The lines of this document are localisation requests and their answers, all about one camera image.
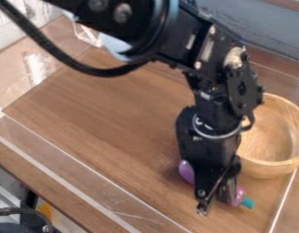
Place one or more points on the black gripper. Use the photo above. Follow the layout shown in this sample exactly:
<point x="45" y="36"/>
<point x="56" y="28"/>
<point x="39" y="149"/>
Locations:
<point x="213" y="157"/>

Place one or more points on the purple toy eggplant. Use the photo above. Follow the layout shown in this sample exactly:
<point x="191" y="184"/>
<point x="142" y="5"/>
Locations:
<point x="243" y="200"/>

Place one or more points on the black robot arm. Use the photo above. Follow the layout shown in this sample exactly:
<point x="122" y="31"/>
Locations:
<point x="167" y="31"/>

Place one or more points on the brown wooden bowl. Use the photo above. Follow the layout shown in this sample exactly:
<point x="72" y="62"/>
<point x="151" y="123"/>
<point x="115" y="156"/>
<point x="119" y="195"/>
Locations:
<point x="269" y="149"/>

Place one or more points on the clear acrylic front wall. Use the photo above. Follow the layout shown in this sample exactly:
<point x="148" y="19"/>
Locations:
<point x="87" y="196"/>

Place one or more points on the black clamp with cable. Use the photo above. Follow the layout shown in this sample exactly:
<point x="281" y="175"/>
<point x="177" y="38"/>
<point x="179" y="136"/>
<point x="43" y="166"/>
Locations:
<point x="33" y="221"/>

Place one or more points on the clear acrylic corner bracket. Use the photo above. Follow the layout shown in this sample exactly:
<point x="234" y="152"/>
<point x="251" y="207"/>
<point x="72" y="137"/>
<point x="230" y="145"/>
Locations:
<point x="87" y="35"/>

